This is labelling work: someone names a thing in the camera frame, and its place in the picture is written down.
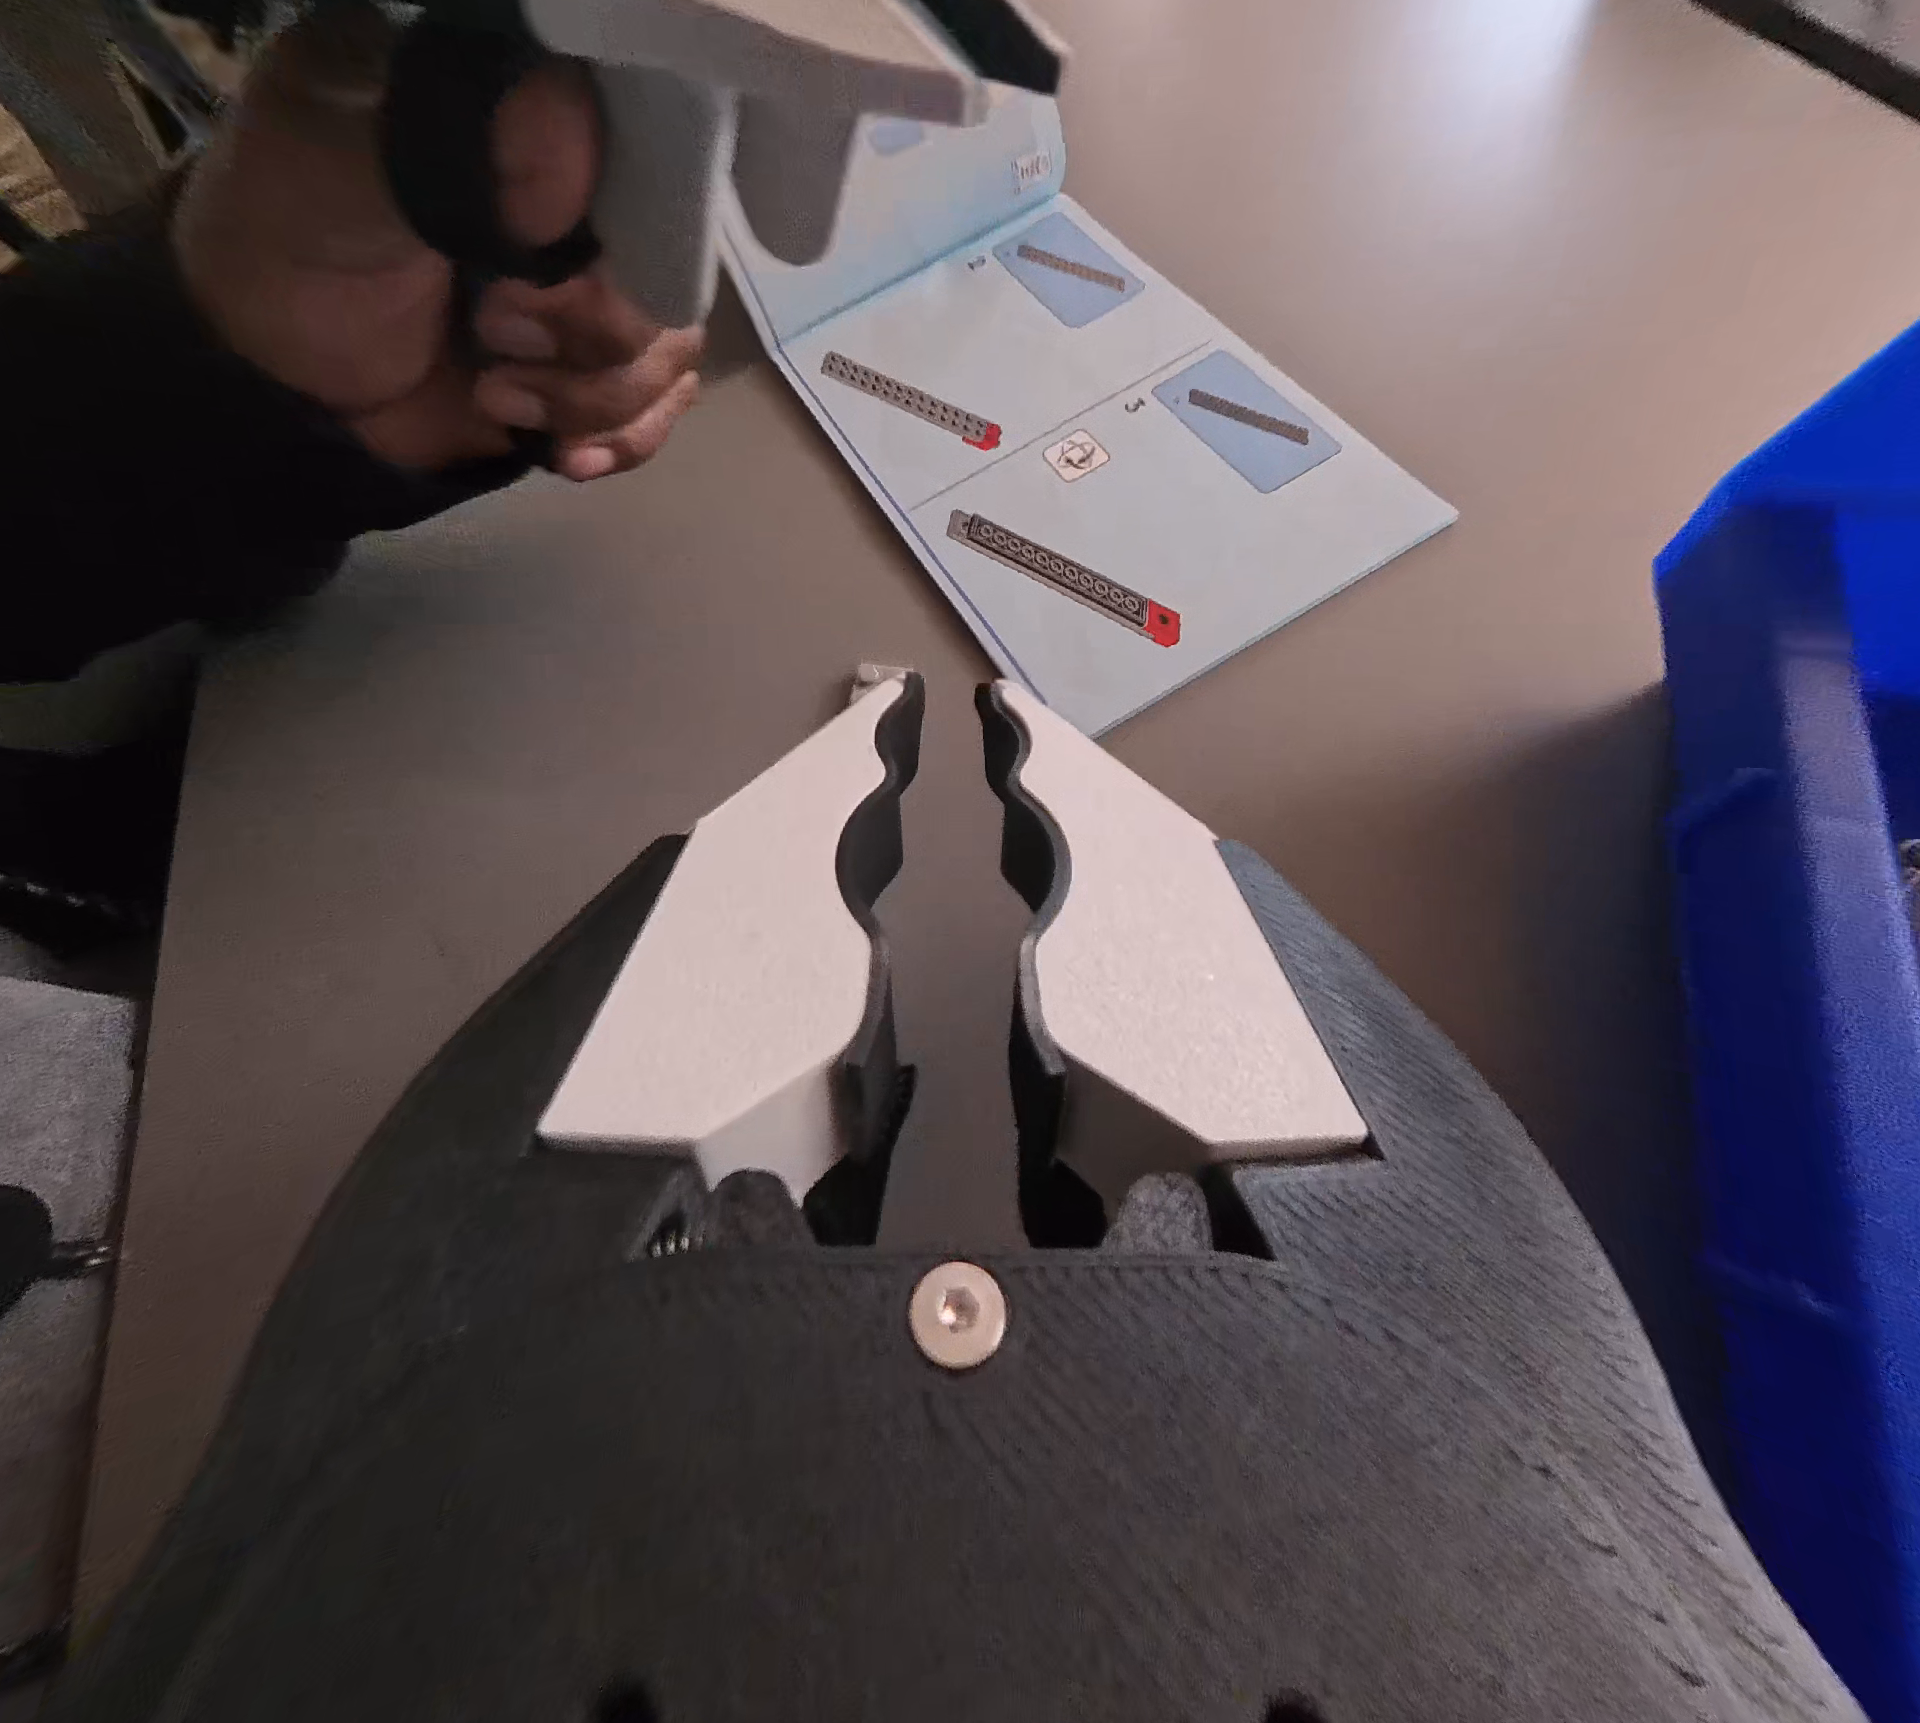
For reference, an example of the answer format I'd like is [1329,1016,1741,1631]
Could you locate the toy brick instruction booklet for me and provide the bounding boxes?
[717,95,1461,738]

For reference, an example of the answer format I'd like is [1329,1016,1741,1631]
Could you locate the wide blue plastic bin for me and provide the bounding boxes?
[1652,321,1920,1723]

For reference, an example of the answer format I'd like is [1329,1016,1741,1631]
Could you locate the black cable plug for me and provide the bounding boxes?
[0,1184,119,1313]

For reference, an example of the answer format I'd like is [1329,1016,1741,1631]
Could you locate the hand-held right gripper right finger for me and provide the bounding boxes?
[975,677,1374,1207]

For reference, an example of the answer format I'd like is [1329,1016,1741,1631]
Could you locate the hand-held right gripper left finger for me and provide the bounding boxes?
[538,672,928,1200]

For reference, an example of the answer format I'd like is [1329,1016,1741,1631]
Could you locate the person's left hand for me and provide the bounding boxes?
[171,4,708,482]

